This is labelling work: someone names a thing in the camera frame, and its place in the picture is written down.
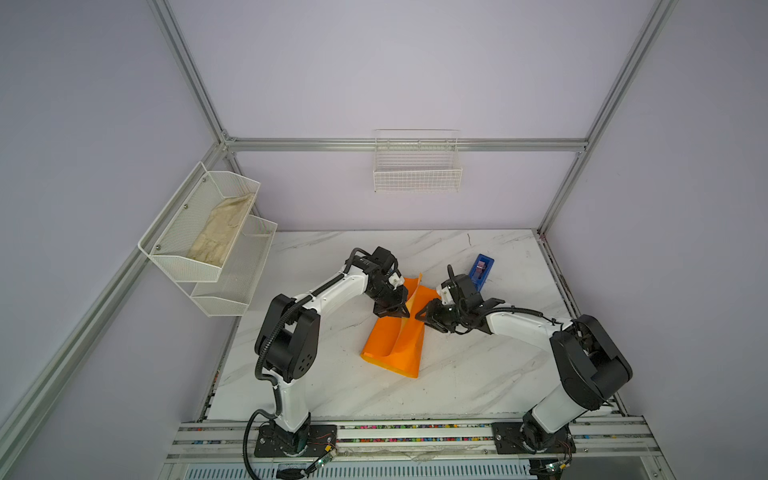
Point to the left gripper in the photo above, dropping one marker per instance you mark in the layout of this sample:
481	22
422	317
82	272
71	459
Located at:
396	311

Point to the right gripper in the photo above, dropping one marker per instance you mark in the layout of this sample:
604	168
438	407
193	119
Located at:
431	315

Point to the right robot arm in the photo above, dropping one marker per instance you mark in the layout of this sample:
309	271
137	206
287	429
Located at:
590	365

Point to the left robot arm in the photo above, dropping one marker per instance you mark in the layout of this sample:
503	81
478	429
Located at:
288	341

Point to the blue tape dispenser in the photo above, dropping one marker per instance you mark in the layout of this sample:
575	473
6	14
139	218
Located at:
480	271

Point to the white lower mesh shelf bin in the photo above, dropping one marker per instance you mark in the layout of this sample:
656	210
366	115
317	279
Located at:
232	294

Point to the white mesh shelf bin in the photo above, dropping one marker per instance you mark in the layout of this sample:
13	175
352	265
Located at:
232	294
168	249

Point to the beige cloth in bin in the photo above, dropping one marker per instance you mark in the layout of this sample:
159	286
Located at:
213	244

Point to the white upper mesh shelf bin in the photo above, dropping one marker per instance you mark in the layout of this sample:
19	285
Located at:
168	249

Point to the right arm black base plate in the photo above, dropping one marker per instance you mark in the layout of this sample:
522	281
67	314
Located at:
528	438

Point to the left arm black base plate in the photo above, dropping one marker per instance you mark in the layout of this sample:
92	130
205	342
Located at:
294	443

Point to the white wire wall basket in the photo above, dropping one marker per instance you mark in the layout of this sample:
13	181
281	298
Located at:
416	161

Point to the aluminium frame rail front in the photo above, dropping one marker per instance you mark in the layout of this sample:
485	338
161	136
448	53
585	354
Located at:
620	446

